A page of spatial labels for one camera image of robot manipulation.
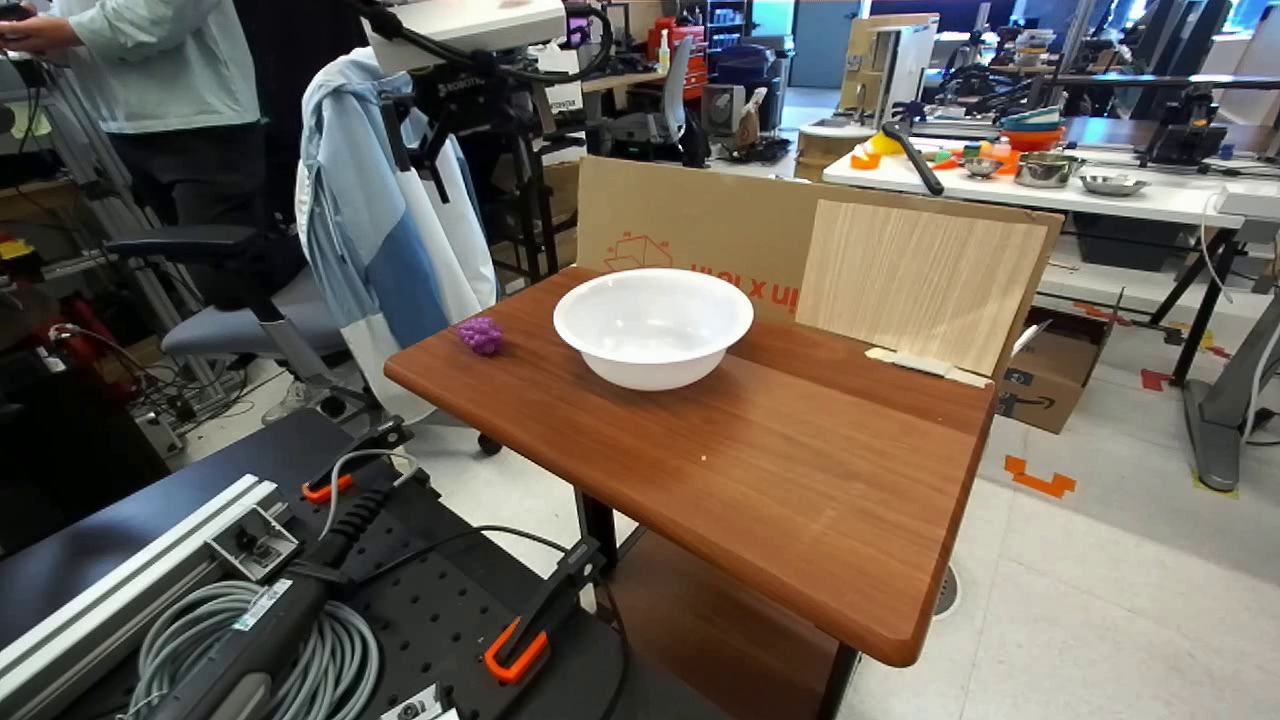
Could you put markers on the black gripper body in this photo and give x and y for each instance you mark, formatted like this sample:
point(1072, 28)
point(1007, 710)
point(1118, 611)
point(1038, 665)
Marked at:
point(473, 94)

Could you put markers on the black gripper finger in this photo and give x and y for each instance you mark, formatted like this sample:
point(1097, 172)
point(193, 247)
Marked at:
point(442, 160)
point(405, 132)

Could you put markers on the purple toy grape bunch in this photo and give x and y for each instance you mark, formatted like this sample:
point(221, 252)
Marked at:
point(483, 339)

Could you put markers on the white plastic bowl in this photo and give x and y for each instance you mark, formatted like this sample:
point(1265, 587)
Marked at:
point(655, 325)

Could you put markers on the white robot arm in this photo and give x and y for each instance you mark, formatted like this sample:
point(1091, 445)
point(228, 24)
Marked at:
point(464, 24)

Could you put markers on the metal bowl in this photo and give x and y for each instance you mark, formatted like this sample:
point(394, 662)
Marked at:
point(1110, 182)
point(1046, 170)

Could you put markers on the operator hand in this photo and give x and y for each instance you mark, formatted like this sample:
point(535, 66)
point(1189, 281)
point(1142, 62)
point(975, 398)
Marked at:
point(33, 33)

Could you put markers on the blue white hanging jacket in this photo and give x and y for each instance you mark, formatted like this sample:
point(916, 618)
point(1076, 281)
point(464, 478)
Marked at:
point(374, 240)

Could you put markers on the person in light shirt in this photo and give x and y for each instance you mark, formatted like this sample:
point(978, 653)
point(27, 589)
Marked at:
point(173, 66)

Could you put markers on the grey office chair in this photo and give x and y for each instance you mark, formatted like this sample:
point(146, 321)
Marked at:
point(254, 325)

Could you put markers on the brown cardboard sheet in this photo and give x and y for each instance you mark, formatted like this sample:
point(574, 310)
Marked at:
point(694, 222)

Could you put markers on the tall upright cardboard box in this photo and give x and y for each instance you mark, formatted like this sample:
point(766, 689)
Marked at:
point(887, 66)

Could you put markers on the black perforated base board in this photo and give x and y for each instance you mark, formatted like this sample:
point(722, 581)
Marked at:
point(442, 601)

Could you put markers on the long black bar clamp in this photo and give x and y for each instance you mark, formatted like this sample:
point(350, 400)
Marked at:
point(292, 601)

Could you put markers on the light plywood panel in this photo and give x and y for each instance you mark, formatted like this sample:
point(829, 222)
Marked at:
point(921, 281)

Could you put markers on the red blue round container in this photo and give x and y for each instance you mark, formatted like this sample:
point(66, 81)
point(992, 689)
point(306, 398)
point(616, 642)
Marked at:
point(1033, 128)

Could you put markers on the open cardboard box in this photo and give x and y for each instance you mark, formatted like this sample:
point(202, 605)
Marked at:
point(1055, 383)

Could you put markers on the round grey floor drain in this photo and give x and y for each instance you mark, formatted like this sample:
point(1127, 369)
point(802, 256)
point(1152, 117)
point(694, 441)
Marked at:
point(946, 592)

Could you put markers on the aluminium profile rail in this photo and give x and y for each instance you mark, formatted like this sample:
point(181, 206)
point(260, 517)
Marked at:
point(121, 587)

